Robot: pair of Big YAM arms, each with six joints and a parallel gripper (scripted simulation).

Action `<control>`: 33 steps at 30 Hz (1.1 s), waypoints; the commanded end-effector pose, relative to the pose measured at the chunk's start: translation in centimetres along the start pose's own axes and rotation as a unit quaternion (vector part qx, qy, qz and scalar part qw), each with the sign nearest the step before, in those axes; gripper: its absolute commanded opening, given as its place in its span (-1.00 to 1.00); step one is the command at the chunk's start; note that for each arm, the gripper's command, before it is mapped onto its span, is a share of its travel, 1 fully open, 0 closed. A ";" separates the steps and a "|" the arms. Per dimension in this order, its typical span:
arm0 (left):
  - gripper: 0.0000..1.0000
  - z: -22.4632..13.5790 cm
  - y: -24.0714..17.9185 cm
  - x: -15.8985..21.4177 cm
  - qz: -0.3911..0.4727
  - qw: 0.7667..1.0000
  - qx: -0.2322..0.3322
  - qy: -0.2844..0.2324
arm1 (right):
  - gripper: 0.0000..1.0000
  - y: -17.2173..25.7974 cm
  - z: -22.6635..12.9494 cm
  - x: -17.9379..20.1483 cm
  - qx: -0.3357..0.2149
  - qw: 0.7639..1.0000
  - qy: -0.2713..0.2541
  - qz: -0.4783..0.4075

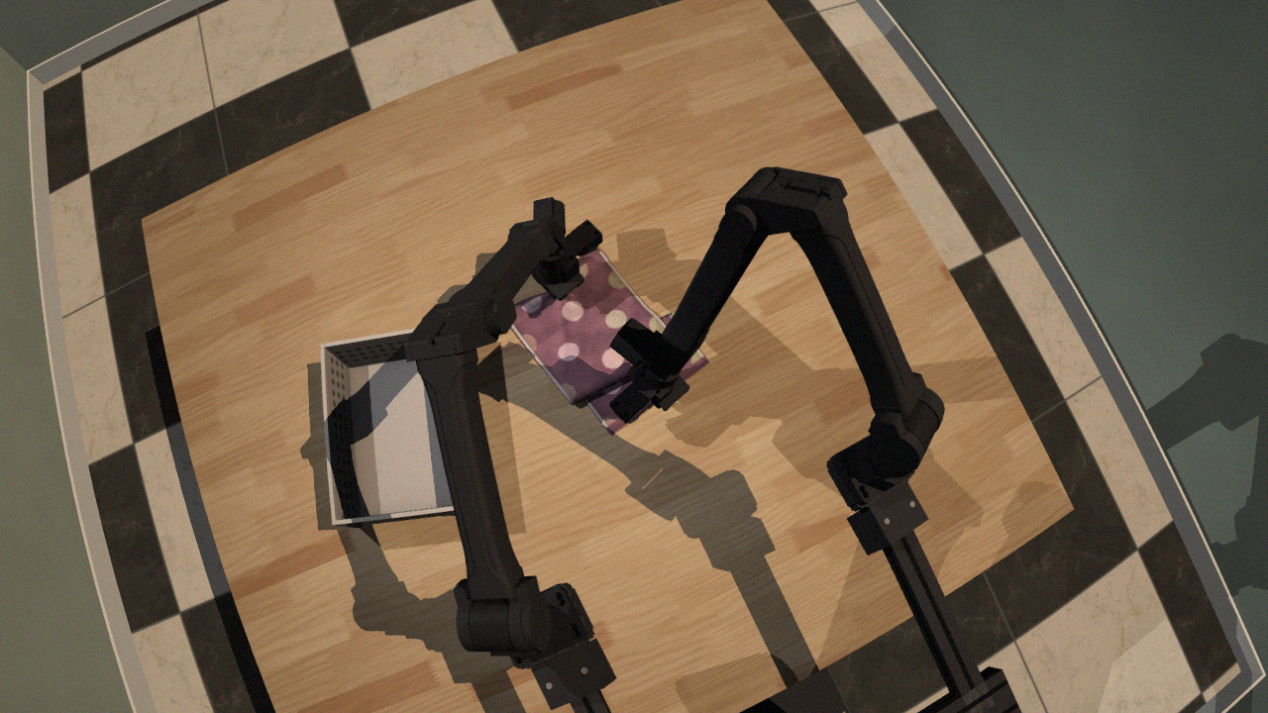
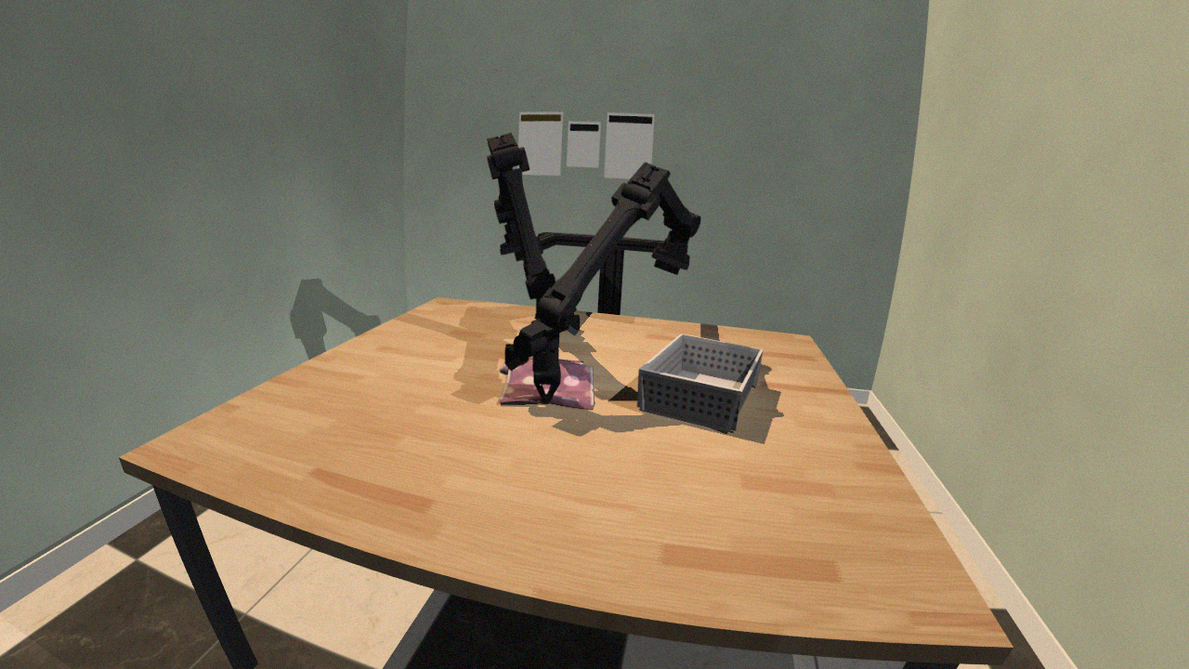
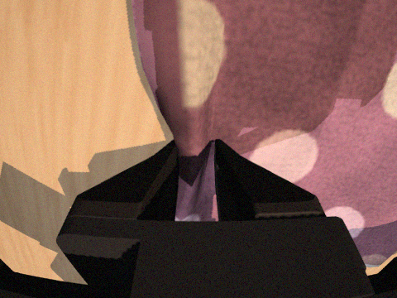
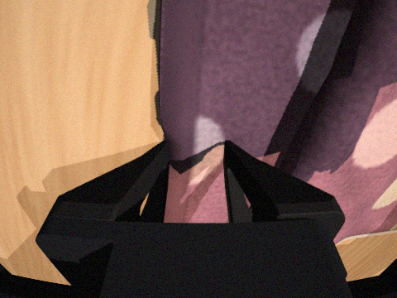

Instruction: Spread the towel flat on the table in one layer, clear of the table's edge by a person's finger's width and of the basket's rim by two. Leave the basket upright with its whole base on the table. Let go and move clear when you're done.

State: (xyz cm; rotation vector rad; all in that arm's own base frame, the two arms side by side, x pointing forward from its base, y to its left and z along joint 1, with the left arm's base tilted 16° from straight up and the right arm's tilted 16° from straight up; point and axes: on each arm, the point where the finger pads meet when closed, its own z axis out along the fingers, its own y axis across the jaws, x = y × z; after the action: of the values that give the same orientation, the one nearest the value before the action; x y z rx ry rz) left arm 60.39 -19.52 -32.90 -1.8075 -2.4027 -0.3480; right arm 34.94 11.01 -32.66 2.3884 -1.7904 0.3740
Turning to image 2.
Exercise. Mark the grey rectangular perforated basket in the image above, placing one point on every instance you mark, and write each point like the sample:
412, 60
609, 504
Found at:
703, 401

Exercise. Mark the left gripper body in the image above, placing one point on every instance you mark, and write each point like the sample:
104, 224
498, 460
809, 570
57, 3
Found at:
553, 368

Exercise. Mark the pink polka-dot towel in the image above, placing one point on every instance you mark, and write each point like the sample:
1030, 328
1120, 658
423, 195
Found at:
575, 390

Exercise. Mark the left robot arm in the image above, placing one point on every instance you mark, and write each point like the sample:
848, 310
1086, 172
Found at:
640, 197

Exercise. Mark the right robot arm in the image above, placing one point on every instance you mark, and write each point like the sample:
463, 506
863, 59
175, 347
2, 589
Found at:
504, 155

